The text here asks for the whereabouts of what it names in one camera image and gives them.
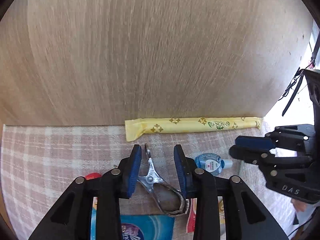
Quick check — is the small sanitizer bottle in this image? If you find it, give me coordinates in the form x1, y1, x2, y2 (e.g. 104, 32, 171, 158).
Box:
195, 153, 233, 176

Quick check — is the yellow chopstick wrapper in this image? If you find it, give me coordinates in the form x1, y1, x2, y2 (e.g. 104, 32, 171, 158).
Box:
125, 117, 262, 141

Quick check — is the red white snack packet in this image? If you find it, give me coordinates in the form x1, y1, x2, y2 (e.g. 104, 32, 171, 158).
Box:
186, 198, 197, 233

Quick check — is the blue tissue packet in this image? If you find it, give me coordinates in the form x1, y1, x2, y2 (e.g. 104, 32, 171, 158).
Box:
90, 199, 176, 240

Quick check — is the plaid table cloth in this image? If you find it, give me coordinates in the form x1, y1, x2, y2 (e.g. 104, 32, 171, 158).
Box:
0, 123, 298, 240

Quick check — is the black tripod stand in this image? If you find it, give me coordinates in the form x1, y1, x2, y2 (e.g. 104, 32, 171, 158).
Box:
279, 36, 319, 116

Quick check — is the wooden board panel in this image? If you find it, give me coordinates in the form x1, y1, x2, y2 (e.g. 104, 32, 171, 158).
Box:
1, 0, 313, 126

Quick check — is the cartoon figure keychain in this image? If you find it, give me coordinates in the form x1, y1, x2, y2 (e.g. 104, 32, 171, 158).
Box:
85, 172, 102, 180

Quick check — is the black power cable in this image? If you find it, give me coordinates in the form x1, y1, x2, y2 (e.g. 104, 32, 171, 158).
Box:
278, 67, 304, 102

